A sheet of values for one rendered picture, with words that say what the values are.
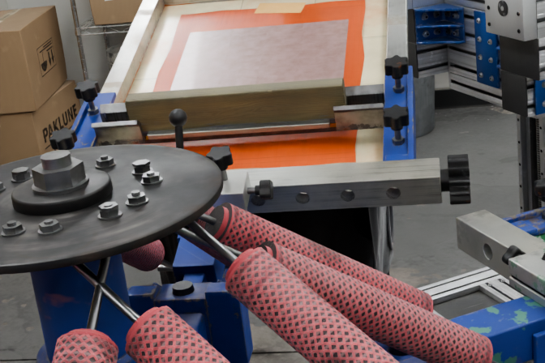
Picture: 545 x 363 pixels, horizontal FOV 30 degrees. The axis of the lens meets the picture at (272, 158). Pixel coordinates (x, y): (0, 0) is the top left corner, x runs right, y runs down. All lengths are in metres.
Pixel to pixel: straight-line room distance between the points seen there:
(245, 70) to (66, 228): 1.17
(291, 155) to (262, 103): 0.10
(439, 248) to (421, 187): 2.39
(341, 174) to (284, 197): 0.09
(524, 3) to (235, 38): 0.59
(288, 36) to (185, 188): 1.20
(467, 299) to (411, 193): 1.57
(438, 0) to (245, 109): 0.97
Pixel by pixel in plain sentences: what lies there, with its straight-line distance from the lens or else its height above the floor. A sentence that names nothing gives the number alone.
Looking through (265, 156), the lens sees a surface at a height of 1.07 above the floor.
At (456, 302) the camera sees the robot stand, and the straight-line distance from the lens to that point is 3.05.
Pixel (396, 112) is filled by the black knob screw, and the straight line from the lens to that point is 1.62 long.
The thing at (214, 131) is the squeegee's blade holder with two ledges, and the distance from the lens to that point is 1.77.
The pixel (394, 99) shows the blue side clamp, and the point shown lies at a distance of 1.77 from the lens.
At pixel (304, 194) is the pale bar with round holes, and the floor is 1.07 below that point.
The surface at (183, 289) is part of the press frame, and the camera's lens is 1.34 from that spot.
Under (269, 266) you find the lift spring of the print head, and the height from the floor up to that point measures 1.25.
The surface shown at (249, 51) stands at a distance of 2.08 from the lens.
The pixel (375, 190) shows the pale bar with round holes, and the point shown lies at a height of 1.08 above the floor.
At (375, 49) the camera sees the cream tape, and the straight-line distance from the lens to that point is 2.02.
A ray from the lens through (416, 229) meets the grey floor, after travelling 4.07.
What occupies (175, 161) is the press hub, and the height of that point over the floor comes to 1.31.
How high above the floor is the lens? 1.62
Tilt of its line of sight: 19 degrees down
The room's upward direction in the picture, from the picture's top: 7 degrees counter-clockwise
